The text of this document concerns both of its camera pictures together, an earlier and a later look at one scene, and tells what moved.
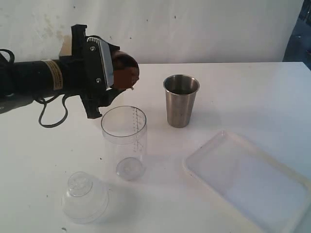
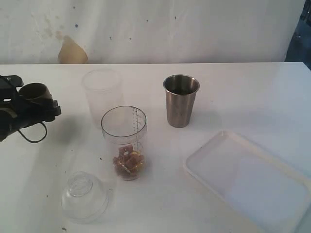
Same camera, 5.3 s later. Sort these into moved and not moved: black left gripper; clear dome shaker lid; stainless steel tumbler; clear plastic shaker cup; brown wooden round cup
Moved: black left gripper; brown wooden round cup
Not moved: clear dome shaker lid; stainless steel tumbler; clear plastic shaker cup
